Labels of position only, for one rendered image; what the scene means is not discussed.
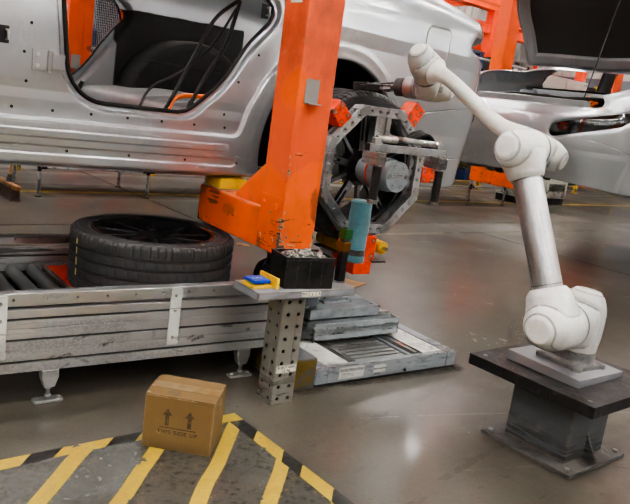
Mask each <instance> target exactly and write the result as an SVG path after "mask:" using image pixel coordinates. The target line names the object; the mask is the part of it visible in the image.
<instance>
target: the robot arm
mask: <svg viewBox="0 0 630 504"><path fill-rule="evenodd" d="M407 60H408V66H409V69H410V72H411V74H412V76H413V77H409V76H407V77H406V78H397V79H396V80H395V81H394V82H384V83H377V82H373V83H371V82H370V83H369V81H367V82H353V89H363V90H369V91H370V90H377V91H386V92H393V91H394V94H395V96H398V97H404V98H405V99H406V98H409V99H419V100H422V101H427V102H443V101H448V100H451V99H452V98H453V97H454V95H455V96H456V97H457V98H458V99H459V100H460V101H461V102H462V103H463V104H464V105H465V106H466V107H467V108H468V109H469V110H470V111H471V112H472V113H473V114H474V115H475V116H476V117H477V118H478V119H479V120H480V121H481V122H482V123H483V124H484V125H485V126H486V127H487V128H489V129H490V130H491V131H492V132H493V133H495V134H496V135H497V136H498V138H497V140H496V142H495V145H494V154H495V157H496V159H497V161H498V162H499V163H500V165H501V167H502V169H503V171H504V173H505V175H506V178H507V179H508V181H509V182H510V183H513V188H514V194H515V199H516V204H517V210H518V215H519V220H520V226H521V231H522V236H523V242H524V247H525V253H526V258H527V263H528V269H529V274H530V279H531V285H532V290H531V291H529V293H528V294H527V296H526V309H525V316H524V319H523V330H524V334H525V337H526V338H527V340H528V341H529V342H530V343H531V344H532V345H533V346H535V347H537V348H539V349H541V350H536V355H538V356H540V357H543V358H546V359H548V360H550V361H552V362H554V363H556V364H558V365H561V366H563V367H565V368H567V369H569V370H570V371H572V372H574V373H581V372H586V371H592V370H604V369H605V364H603V363H601V362H598V361H596V360H595V356H596V352H597V348H598V346H599V343H600V340H601V337H602V334H603V330H604V326H605V322H606V317H607V305H606V301H605V298H604V297H603V295H602V293H601V292H599V291H596V290H593V289H590V288H587V287H583V286H575V287H573V288H571V289H569V288H568V287H567V286H566V285H563V282H562V276H561V271H560V266H559V261H558V255H557V250H556V245H555V240H554V234H553V229H552V224H551V219H550V213H549V208H548V203H547V198H546V193H545V187H544V182H543V176H544V174H545V170H547V171H558V170H561V169H562V168H563V167H564V166H565V165H566V163H567V161H568V159H569V156H568V152H567V150H566V149H565V147H564V146H563V145H562V144H561V143H560V142H558V141H556V140H555V139H553V138H552V137H550V136H548V135H546V134H544V133H542V132H540V131H537V130H535V129H532V128H530V127H527V126H523V125H520V124H517V123H514V122H511V121H508V120H506V119H504V118H503V117H501V116H500V115H498V114H497V113H496V112H495V111H494V110H492V109H491V108H490V107H489V106H488V105H487V104H486V103H485V102H484V101H483V100H482V99H481V98H480V97H479V96H478V95H476V94H475V93H474V92H473V91H472V90H471V89H470V88H469V87H468V86H467V85H466V84H465V83H464V82H463V81H462V80H461V79H459V78H458V77H457V76H456V75H455V74H454V73H452V72H451V71H450V70H448V69H447V68H446V64H445V61H444V60H443V59H442V58H440V57H439V55H438V54H437V53H436V52H434V51H433V49H432V48H431V47H430V46H429V45H427V44H425V43H418V44H415V45H414V46H413V47H412V48H411V49H410V51H409V52H408V57H407Z"/></svg>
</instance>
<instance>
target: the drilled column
mask: <svg viewBox="0 0 630 504"><path fill-rule="evenodd" d="M305 303H306V298H304V299H288V300H272V301H269V305H268V313H267V320H266V328H265V336H264V344H263V352H262V360H261V367H260V375H259V383H258V391H257V396H258V397H259V398H261V399H262V400H263V401H264V402H266V403H267V404H268V405H270V406H273V405H279V404H285V403H291V402H292V397H293V389H294V382H295V375H296V368H297V360H298V353H299V346H300V339H301V332H302V324H303V317H304V310H305Z"/></svg>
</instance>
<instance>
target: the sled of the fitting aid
mask: <svg viewBox="0 0 630 504"><path fill-rule="evenodd" d="M398 324H399V317H397V316H395V315H393V314H391V313H389V311H388V310H383V309H381V308H380V310H379V314H376V315H364V316H352V317H340V318H328V319H316V320H309V319H307V318H305V317H303V324H302V332H301V335H302V336H303V337H305V338H307V339H308V340H310V341H312V342H313V341H322V340H332V339H341V338H351V337H360V336H370V335H379V334H389V333H397V330H398Z"/></svg>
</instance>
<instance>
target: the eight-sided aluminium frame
mask: <svg viewBox="0 0 630 504"><path fill-rule="evenodd" d="M349 113H350V114H351V116H352V117H351V118H350V119H349V120H348V121H347V122H346V123H345V124H344V125H343V126H342V127H335V126H333V127H332V128H331V129H330V130H329V131H328V132H327V139H326V146H325V153H324V160H323V168H322V175H321V182H320V189H319V197H318V201H319V203H320V205H321V206H322V208H323V209H324V211H325V212H326V214H327V215H328V217H329V218H330V220H331V221H332V223H333V224H334V226H335V227H336V229H337V230H338V231H339V230H340V228H341V227H346V228H347V227H348V220H347V219H346V217H345V216H344V214H343V213H342V211H341V209H340V208H339V206H338V205H337V203H336V202H335V200H334V199H333V197H332V195H331V194H330V192H329V190H330V183H331V176H332V169H333V162H334V154H335V147H336V145H337V144H338V143H339V142H340V141H341V140H342V139H343V138H344V137H345V136H346V135H347V134H348V133H349V132H350V131H351V130H352V129H353V128H354V127H355V126H356V125H357V124H358V123H359V122H360V121H361V120H362V119H363V118H364V117H365V116H366V115H369V116H382V117H384V118H387V117H392V120H393V122H394V124H395V126H396V128H397V129H398V131H399V133H400V135H401V137H407V136H408V135H409V134H410V133H411V132H413V131H415V130H414V128H413V126H412V124H411V122H410V121H409V119H408V118H407V117H408V115H407V114H406V112H405V111H404V110H400V109H393V108H383V107H376V106H371V105H365V104H355V105H354V106H353V107H351V109H350V110H349ZM424 157H425V156H419V155H408V161H407V167H408V170H409V180H408V183H407V185H406V186H405V188H404V189H403V192H402V194H401V195H400V196H399V197H398V198H397V199H396V200H395V201H394V203H393V204H392V205H391V206H390V207H389V208H388V209H387V210H386V211H385V212H384V213H383V214H382V215H381V216H380V217H379V218H378V219H377V221H376V222H370V226H369V231H368V233H379V234H382V233H386V232H387V231H388V230H390V228H391V227H392V226H393V224H394V223H395V222H396V221H397V220H398V219H399V218H400V217H401V216H402V215H403V214H404V213H405V212H406V211H407V209H408V208H409V207H410V206H411V205H412V204H414V202H415V201H416V200H417V196H418V194H419V193H418V190H419V184H420V178H421V172H422V166H423V160H424Z"/></svg>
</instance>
